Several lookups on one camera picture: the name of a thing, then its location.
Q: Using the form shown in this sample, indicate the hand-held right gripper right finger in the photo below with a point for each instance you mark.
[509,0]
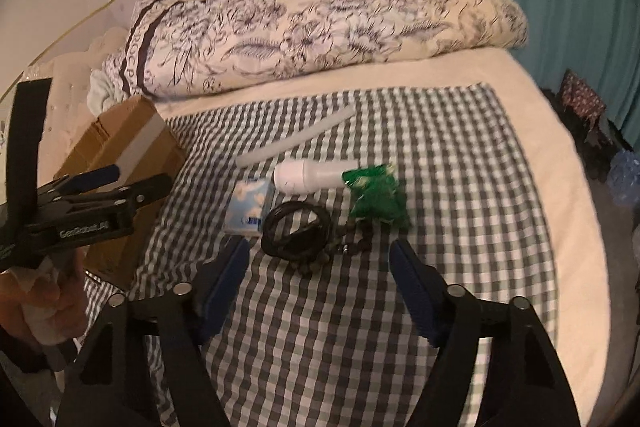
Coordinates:
[415,292]

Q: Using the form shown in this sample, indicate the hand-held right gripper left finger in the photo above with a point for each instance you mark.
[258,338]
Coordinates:
[222,292]

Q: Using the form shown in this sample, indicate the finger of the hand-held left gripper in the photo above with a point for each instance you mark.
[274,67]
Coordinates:
[90,179]
[135,197]

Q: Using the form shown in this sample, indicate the brown cardboard box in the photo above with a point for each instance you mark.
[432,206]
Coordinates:
[105,137]

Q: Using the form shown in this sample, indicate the blue and white tissue packet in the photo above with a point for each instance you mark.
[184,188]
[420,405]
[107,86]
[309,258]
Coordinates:
[250,207]

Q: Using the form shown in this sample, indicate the green plastic bag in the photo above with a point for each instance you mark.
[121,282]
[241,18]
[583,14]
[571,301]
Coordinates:
[377,202]

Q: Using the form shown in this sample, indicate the white plastic bottle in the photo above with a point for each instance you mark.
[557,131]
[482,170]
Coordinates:
[300,177]

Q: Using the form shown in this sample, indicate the long white strip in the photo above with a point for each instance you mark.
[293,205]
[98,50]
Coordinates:
[300,134]

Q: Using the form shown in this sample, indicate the person's left hand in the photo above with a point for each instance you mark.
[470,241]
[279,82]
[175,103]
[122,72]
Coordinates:
[70,307]

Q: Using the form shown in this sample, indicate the light green fleece blanket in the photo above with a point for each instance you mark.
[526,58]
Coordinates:
[100,92]

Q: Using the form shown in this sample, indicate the green checked cloth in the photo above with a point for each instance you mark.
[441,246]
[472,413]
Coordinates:
[400,157]

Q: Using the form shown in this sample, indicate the dark clothes pile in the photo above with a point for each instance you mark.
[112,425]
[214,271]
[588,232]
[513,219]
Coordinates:
[585,147]

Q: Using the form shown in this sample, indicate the blue crumpled plastic bottle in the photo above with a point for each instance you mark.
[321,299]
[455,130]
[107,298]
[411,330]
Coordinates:
[625,177]

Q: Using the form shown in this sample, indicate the patterned fabric bag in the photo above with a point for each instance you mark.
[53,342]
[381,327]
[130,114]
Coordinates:
[582,99]

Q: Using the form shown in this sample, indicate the floral duvet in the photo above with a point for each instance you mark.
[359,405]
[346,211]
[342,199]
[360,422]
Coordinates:
[350,7]

